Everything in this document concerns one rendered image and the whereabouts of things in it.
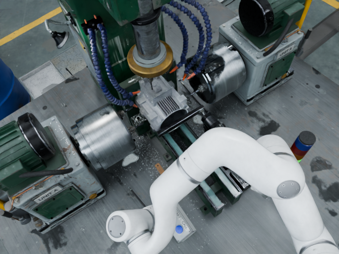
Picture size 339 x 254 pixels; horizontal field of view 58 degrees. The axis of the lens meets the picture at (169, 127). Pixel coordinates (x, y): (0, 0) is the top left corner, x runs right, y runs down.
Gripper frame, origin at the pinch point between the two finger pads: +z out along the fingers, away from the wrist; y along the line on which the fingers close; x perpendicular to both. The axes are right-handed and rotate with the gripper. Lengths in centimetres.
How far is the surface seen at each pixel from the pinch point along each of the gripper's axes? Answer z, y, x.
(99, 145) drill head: -7.5, 38.9, 4.8
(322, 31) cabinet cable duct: 197, 88, -147
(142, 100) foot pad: 10, 52, -16
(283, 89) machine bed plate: 70, 30, -69
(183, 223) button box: 3.0, -4.2, -2.9
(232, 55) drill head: 24, 43, -59
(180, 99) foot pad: 17, 42, -29
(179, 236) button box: 3.1, -7.0, 1.5
